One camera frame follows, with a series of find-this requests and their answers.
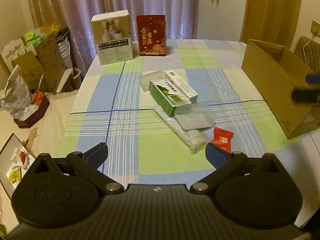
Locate white charger cable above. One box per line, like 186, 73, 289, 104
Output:
302, 32, 318, 55

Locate red gift box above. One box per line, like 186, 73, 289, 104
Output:
136, 15, 167, 56

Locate dark wooden tray box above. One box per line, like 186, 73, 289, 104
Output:
14, 96, 50, 128

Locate purple curtain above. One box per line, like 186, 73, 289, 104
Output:
24, 0, 200, 77

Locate clear plastic tray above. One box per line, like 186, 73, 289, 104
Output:
138, 70, 169, 93

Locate framed tray with snacks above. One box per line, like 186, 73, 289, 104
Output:
1, 133, 35, 199

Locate white carved chair back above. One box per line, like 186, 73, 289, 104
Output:
1, 37, 26, 76

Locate brown cardboard box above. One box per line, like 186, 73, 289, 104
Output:
241, 40, 319, 139

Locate white humidifier product box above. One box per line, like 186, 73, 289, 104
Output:
91, 10, 133, 65

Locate wooden door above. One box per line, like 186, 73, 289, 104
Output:
240, 0, 301, 48

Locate checked tablecloth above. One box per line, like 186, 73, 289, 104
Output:
58, 40, 319, 223

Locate clear white packet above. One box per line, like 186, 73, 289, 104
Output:
154, 106, 209, 153

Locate green toothpaste box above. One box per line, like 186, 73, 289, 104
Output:
149, 79, 191, 117

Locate quilted brown chair cover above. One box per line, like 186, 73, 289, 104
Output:
293, 36, 320, 74

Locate white printed plastic bag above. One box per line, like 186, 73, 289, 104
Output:
1, 64, 33, 121

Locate long white slim box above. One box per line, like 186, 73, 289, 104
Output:
165, 70, 198, 103

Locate double wall socket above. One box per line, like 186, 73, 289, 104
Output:
310, 20, 320, 36

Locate red candy wrapper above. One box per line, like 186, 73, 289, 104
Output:
212, 127, 234, 153

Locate stacked cardboard boxes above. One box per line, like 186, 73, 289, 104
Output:
13, 34, 66, 93

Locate clear plastic bag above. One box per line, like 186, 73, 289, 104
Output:
174, 103, 216, 131

